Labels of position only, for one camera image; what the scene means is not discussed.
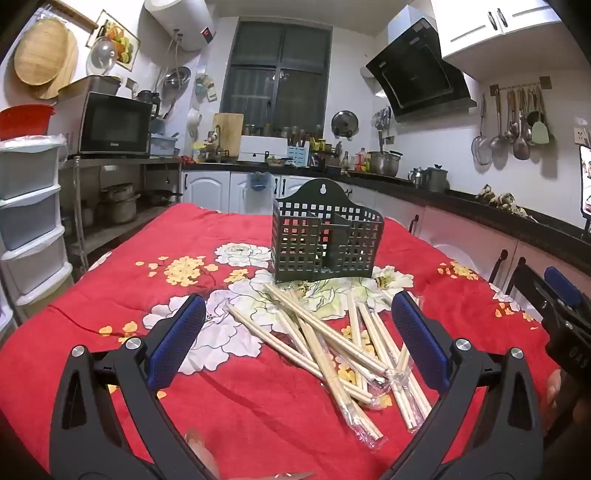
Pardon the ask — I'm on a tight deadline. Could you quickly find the pile of wooden chopsticks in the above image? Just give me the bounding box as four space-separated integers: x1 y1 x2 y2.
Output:
225 282 432 449

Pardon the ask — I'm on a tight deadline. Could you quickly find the red plastic basin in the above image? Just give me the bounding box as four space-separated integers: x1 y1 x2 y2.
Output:
0 104 57 141

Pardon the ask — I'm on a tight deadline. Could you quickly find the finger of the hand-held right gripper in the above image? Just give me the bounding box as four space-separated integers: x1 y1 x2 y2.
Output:
519 265 591 333

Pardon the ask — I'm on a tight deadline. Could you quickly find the wooden cutting board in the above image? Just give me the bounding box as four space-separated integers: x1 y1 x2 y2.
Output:
212 112 245 160

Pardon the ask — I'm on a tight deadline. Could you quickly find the hanging steel pot lid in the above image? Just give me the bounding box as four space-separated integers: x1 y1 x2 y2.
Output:
331 110 360 139

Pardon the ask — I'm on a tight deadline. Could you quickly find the red floral blanket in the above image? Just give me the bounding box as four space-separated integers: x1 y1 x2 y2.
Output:
0 203 561 480

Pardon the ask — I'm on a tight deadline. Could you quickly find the steel faucet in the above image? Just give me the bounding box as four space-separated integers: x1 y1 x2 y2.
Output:
208 124 229 162

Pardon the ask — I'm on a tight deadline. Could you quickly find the black kitchen countertop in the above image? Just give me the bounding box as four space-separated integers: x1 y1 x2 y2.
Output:
182 157 591 241

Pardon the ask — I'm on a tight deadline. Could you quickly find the black kettle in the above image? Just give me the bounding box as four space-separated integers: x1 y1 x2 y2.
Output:
136 89 162 116

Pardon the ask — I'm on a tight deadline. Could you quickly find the large steel stockpot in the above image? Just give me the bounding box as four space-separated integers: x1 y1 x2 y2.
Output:
368 150 403 177

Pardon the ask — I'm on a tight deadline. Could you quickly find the metal storage rack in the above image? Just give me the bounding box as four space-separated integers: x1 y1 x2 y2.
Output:
60 156 183 268

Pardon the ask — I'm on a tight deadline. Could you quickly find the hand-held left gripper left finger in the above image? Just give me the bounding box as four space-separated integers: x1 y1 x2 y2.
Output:
48 294 218 480

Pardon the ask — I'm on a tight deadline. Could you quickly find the row of hanging kitchen utensils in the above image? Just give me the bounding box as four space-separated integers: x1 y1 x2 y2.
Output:
471 76 555 168

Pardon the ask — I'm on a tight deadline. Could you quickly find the fruit wall poster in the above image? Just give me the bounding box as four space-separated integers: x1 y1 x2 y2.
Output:
85 10 141 72

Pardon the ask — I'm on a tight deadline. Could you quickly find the dark window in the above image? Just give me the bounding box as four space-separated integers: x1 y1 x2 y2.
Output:
219 16 334 137

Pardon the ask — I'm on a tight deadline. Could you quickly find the steel lidded pot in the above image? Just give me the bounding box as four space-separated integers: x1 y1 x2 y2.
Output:
425 165 450 192

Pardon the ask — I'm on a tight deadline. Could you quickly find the round wooden board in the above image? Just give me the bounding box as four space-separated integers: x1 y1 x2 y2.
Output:
14 17 79 87
38 44 80 100

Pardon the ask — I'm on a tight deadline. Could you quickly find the hanging steel bowl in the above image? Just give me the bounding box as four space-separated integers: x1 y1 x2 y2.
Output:
159 66 192 90

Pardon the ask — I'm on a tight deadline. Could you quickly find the white upper cabinet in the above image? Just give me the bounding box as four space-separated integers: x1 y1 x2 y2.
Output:
431 0 564 81

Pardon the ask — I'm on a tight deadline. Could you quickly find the white water heater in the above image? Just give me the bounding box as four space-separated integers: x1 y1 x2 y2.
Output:
143 0 218 52

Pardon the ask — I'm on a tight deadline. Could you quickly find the person's left hand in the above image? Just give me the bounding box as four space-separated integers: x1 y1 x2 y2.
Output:
184 428 220 480

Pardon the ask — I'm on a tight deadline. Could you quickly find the glass pot lid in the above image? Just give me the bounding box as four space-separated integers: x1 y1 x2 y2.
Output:
87 37 117 77

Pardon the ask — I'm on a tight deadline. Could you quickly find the striped cloth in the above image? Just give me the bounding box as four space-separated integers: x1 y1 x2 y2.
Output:
475 184 527 217

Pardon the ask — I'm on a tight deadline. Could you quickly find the green plastic utensil holder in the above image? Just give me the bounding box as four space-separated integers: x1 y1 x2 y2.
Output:
271 181 385 283

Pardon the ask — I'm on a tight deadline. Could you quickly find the wooden rolling pin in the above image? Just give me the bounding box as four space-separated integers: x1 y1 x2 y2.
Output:
48 0 99 29

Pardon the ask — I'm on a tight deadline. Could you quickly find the grey plastic drawer unit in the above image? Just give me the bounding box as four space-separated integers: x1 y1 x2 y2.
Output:
0 135 75 308

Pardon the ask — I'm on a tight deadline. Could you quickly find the black chair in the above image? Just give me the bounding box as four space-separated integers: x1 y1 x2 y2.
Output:
488 249 527 296

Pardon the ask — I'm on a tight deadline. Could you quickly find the white utensil caddy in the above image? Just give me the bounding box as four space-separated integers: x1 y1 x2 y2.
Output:
286 129 311 168

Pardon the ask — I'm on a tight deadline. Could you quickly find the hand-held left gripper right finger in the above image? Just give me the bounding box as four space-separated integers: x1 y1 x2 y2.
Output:
383 290 548 480

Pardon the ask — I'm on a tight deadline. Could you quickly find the person's right hand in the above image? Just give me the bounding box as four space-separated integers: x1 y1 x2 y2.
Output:
545 368 591 444

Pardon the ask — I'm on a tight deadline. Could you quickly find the black microwave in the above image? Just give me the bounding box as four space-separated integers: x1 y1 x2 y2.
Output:
76 91 153 158

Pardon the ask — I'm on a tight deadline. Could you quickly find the black range hood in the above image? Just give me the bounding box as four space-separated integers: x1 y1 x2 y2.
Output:
360 4 478 123

